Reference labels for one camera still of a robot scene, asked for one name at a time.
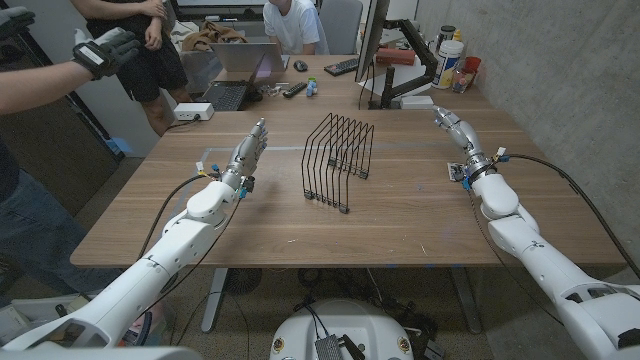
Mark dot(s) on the grey office chair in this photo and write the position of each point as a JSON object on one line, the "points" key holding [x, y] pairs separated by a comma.
{"points": [[342, 25]]}

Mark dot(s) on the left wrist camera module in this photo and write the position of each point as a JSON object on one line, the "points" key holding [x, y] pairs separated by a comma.
{"points": [[247, 184]]}

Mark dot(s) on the silver laptop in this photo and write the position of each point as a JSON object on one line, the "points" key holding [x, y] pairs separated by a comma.
{"points": [[245, 56]]}

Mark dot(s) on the flat white box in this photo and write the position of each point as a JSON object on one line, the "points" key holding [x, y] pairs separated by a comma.
{"points": [[416, 102]]}

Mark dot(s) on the grey table leg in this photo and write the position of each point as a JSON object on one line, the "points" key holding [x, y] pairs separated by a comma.
{"points": [[214, 300], [466, 300]]}

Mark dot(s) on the standing person in black shorts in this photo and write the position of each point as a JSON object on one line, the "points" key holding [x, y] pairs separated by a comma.
{"points": [[145, 65]]}

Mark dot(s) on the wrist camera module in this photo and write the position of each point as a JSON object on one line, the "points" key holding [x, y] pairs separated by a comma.
{"points": [[455, 172], [247, 184]]}

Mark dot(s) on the black remote control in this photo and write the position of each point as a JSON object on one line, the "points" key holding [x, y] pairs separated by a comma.
{"points": [[295, 90]]}

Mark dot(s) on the brown jacket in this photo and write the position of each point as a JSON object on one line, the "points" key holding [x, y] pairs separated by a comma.
{"points": [[212, 35]]}

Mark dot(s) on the white wipes canister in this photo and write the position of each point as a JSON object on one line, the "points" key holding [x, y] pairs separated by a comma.
{"points": [[447, 65]]}

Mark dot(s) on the black lidded jar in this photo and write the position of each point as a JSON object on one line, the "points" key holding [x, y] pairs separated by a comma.
{"points": [[445, 35]]}

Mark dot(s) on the white paper sheet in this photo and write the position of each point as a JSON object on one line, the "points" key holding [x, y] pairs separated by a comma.
{"points": [[410, 75]]}

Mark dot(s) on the grey black glove with label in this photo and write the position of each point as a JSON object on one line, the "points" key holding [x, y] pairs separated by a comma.
{"points": [[107, 52]]}

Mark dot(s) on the black round fan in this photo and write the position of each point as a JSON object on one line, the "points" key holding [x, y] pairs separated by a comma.
{"points": [[242, 280]]}

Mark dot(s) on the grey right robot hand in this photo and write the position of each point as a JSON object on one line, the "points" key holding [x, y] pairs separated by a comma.
{"points": [[467, 140]]}

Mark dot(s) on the red book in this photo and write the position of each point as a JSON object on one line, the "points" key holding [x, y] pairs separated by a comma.
{"points": [[395, 56]]}

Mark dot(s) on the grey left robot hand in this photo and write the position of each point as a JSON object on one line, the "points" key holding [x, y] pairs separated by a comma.
{"points": [[243, 155]]}

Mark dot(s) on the white plastic bin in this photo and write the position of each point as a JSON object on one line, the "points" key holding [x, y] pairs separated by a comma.
{"points": [[30, 312]]}

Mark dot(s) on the black laptop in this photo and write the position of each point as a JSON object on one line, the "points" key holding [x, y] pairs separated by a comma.
{"points": [[225, 95]]}

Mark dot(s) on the yellow bottle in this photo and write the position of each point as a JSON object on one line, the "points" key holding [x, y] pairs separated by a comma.
{"points": [[457, 36]]}

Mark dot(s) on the black computer mouse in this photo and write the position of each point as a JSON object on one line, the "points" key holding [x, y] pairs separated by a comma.
{"points": [[300, 65]]}

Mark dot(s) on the white power strip box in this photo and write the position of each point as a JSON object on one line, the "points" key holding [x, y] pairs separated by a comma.
{"points": [[192, 111]]}

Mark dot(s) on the grey finned module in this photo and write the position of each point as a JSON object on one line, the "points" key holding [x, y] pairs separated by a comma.
{"points": [[328, 349]]}

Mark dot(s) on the black computer monitor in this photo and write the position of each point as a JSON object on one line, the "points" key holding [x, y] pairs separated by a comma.
{"points": [[372, 40]]}

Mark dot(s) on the clear plastic cup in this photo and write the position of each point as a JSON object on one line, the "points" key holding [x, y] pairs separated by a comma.
{"points": [[462, 81]]}

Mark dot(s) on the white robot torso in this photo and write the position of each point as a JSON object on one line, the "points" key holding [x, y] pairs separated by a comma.
{"points": [[350, 320]]}

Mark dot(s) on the bare forearm of gloved person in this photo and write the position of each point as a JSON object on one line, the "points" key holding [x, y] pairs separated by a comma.
{"points": [[40, 87]]}

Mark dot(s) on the small blue green toy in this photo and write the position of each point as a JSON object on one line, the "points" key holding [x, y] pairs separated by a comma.
{"points": [[312, 87]]}

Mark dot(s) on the black keyboard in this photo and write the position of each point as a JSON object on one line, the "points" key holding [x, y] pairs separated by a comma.
{"points": [[341, 67]]}

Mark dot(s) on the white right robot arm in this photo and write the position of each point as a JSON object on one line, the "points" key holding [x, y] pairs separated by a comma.
{"points": [[550, 270]]}

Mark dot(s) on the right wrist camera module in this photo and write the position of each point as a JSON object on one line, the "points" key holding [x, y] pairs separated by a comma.
{"points": [[455, 172]]}

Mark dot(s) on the gloved person in jeans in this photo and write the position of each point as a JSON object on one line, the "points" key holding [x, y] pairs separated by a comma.
{"points": [[35, 235]]}

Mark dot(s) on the dark brown cabinet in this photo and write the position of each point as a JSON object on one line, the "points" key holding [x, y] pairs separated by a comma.
{"points": [[55, 145]]}

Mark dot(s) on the seated person in white shirt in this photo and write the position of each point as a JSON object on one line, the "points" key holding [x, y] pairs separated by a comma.
{"points": [[292, 27]]}

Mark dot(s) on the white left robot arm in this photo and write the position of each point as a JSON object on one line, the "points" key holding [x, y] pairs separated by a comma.
{"points": [[150, 270]]}

